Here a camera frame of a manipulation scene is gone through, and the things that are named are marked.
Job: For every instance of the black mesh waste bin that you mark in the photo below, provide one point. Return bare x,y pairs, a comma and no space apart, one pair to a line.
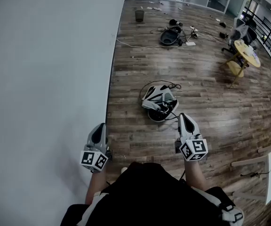
139,16

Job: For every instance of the person's black clothing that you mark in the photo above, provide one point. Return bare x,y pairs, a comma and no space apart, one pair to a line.
149,196

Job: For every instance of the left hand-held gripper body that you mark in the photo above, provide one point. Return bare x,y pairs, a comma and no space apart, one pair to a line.
88,159

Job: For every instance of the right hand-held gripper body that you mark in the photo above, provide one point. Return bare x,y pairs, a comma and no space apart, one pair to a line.
197,147

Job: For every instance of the white power strip with plugs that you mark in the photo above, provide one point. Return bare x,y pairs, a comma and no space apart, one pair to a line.
193,31

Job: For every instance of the white crumpled bag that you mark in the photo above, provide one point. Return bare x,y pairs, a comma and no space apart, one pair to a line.
248,50

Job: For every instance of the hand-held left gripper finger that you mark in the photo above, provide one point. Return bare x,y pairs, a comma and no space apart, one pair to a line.
104,135
90,139

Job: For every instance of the black round headset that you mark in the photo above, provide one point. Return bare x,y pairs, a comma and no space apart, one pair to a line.
174,22

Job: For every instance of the person's light shoe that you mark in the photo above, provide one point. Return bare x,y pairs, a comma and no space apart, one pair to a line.
124,170

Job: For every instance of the open black case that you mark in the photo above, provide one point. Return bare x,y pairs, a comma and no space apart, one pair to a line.
167,37

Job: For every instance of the person's right forearm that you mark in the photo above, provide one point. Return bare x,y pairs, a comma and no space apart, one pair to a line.
195,173

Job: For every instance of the open white grey case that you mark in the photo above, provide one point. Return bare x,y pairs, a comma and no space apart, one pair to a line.
159,98

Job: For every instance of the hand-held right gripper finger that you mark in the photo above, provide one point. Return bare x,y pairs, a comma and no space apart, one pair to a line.
196,131
181,128

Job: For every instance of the plastic covered office chair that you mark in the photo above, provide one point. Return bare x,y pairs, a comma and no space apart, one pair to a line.
240,30

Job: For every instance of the person's left forearm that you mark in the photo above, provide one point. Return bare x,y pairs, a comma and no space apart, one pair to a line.
95,185

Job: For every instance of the flat white power strip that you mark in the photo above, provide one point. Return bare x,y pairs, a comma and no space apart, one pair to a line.
190,43

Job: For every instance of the yellow round table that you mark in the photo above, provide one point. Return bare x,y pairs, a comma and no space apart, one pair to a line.
239,47

